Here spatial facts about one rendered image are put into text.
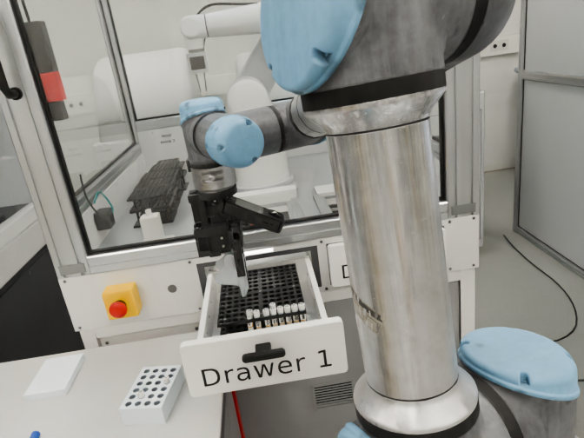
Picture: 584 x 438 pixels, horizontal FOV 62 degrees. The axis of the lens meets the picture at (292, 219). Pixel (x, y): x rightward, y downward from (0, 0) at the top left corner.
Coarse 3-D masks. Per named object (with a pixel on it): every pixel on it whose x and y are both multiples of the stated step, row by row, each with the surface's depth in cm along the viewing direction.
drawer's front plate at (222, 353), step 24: (216, 336) 85; (240, 336) 84; (264, 336) 84; (288, 336) 85; (312, 336) 85; (336, 336) 86; (192, 360) 84; (216, 360) 85; (240, 360) 85; (288, 360) 86; (312, 360) 87; (336, 360) 87; (192, 384) 86; (216, 384) 87; (240, 384) 87; (264, 384) 88
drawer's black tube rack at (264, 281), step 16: (256, 272) 113; (272, 272) 112; (288, 272) 112; (224, 288) 108; (256, 288) 106; (272, 288) 105; (288, 288) 104; (224, 304) 102; (240, 304) 100; (256, 304) 99; (288, 304) 98; (304, 304) 97
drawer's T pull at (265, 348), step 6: (264, 342) 84; (258, 348) 83; (264, 348) 83; (270, 348) 83; (276, 348) 82; (282, 348) 82; (246, 354) 82; (252, 354) 82; (258, 354) 81; (264, 354) 81; (270, 354) 81; (276, 354) 81; (282, 354) 82; (246, 360) 81; (252, 360) 81; (258, 360) 81; (264, 360) 82
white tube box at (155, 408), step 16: (144, 368) 101; (160, 368) 100; (176, 368) 99; (144, 384) 96; (160, 384) 95; (176, 384) 97; (128, 400) 92; (144, 400) 91; (160, 400) 91; (128, 416) 90; (144, 416) 90; (160, 416) 90
